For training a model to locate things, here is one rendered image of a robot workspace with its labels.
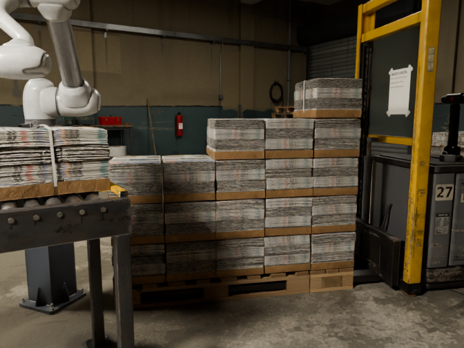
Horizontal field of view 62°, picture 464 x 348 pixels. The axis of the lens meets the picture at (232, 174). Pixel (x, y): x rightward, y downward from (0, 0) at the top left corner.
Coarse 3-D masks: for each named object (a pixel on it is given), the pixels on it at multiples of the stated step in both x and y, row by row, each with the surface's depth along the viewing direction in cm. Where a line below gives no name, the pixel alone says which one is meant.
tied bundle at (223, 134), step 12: (216, 120) 211; (228, 120) 213; (240, 120) 214; (252, 120) 215; (216, 132) 213; (228, 132) 214; (240, 132) 215; (252, 132) 216; (216, 144) 213; (228, 144) 214; (240, 144) 216; (252, 144) 217; (264, 144) 218
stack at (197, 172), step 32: (128, 160) 218; (160, 160) 222; (192, 160) 215; (224, 160) 217; (256, 160) 219; (288, 160) 223; (128, 192) 208; (160, 192) 211; (192, 192) 215; (224, 192) 218; (160, 224) 214; (192, 224) 217; (224, 224) 221; (256, 224) 225; (288, 224) 228; (160, 256) 216; (192, 256) 221; (224, 256) 223; (256, 256) 227; (288, 256) 231; (160, 288) 219; (192, 288) 239; (224, 288) 226; (288, 288) 234
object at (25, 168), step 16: (0, 128) 131; (16, 128) 133; (0, 144) 121; (16, 144) 123; (32, 144) 126; (0, 160) 122; (16, 160) 124; (32, 160) 127; (0, 176) 122; (16, 176) 125; (32, 176) 128
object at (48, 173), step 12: (48, 132) 128; (60, 132) 130; (48, 144) 129; (60, 144) 130; (48, 156) 129; (60, 156) 131; (48, 168) 130; (60, 168) 132; (48, 180) 130; (60, 180) 132
